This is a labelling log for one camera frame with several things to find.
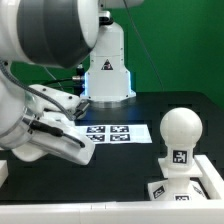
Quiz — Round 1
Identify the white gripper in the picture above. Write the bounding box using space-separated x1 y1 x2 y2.
12 112 95 165

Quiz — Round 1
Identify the white lamp bulb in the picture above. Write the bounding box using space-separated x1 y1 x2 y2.
160 107 203 169

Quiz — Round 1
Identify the white lamp base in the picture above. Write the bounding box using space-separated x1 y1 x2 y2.
147 158 207 201

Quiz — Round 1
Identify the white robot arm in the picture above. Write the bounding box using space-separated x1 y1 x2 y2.
0 0 144 165

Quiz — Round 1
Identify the white marker sheet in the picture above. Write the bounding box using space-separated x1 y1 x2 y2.
76 124 152 144

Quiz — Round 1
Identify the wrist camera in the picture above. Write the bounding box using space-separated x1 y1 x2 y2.
30 84 89 121

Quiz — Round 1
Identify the black cable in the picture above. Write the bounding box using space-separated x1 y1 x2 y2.
43 77 84 89

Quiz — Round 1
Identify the white frame wall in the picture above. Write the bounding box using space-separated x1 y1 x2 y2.
0 155 224 224

